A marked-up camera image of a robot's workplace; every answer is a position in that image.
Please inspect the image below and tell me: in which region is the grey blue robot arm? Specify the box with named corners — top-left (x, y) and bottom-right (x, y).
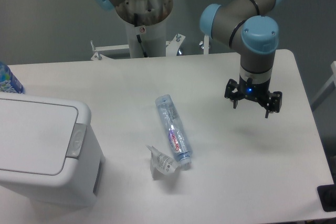
top-left (199, 0), bottom-right (282, 115)

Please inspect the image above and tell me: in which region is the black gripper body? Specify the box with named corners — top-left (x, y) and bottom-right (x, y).
top-left (238, 77), bottom-right (270, 103)

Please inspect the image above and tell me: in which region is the black table cable grommet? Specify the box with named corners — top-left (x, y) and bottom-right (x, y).
top-left (317, 184), bottom-right (335, 212)

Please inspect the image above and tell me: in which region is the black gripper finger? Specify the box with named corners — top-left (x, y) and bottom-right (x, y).
top-left (224, 79), bottom-right (240, 109)
top-left (262, 91), bottom-right (282, 118)

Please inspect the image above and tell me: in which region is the crumpled white paper wrapper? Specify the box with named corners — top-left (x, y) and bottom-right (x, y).
top-left (146, 145), bottom-right (181, 180)

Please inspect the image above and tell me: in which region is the white trash can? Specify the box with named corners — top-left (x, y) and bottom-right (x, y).
top-left (1, 93), bottom-right (105, 206)

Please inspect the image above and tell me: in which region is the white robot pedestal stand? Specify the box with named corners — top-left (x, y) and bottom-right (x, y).
top-left (90, 20), bottom-right (211, 61)

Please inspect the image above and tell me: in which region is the white frame at right edge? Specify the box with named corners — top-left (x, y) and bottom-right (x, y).
top-left (310, 61), bottom-right (335, 111)

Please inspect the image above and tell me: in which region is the clear plastic water bottle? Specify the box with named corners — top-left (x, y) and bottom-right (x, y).
top-left (155, 94), bottom-right (193, 170)

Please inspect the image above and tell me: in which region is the blue labelled bottle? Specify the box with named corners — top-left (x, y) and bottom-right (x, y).
top-left (1, 62), bottom-right (25, 94)

